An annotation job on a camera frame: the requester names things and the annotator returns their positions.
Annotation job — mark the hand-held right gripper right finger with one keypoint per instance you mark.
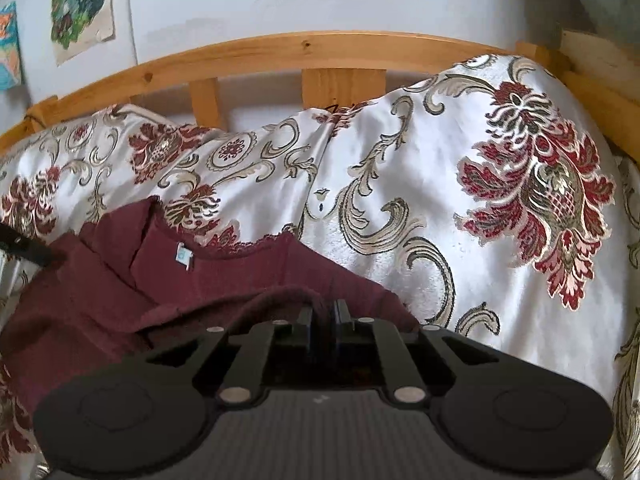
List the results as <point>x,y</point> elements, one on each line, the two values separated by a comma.
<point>365,345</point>

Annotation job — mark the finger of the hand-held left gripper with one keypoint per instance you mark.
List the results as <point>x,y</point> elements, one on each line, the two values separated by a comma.
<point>30,247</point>

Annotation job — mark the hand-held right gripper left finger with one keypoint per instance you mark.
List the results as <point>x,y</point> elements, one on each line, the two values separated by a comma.
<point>295,340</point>

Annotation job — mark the maroon long-sleeved top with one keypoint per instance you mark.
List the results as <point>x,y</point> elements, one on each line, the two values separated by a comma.
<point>200,280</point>

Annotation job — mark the white floral satin blanket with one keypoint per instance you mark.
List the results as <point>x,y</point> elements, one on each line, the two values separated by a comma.
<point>400,160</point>

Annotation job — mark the wooden plank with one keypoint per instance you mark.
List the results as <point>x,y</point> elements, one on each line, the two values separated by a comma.
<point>600,60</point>

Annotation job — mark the small orange-haired cartoon wall poster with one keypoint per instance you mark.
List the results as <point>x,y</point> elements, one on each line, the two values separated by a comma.
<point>10,47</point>

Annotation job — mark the blond cartoon child wall poster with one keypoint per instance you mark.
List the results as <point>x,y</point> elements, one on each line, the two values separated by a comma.
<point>82,10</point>

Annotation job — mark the white wall pipe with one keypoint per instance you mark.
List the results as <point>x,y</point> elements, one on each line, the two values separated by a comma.
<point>129,10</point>

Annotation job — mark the wooden bed frame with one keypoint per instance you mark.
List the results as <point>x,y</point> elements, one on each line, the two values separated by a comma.
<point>300,47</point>

